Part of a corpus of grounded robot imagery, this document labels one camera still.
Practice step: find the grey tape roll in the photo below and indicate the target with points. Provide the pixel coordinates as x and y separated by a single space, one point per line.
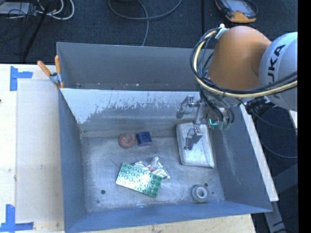
200 193

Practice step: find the red-brown round toy food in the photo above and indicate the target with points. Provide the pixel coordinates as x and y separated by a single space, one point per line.
126 140

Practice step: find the pale wood board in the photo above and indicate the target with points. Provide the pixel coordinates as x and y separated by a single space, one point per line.
36 130

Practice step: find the green studded flat plate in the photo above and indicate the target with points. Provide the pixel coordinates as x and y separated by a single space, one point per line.
136 182

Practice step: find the grey metal bin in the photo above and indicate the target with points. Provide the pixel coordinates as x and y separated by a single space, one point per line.
145 120

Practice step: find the crumpled silver foil wrapper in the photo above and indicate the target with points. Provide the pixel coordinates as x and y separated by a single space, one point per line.
155 166

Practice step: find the white rectangular sponge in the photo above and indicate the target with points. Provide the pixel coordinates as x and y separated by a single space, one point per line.
196 154

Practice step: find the dark blue small block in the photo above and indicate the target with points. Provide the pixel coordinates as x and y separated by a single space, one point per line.
144 138

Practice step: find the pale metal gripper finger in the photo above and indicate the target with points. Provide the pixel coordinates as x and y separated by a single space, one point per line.
184 107
193 137

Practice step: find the black cylinder on white bracket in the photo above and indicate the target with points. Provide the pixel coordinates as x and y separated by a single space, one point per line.
257 104

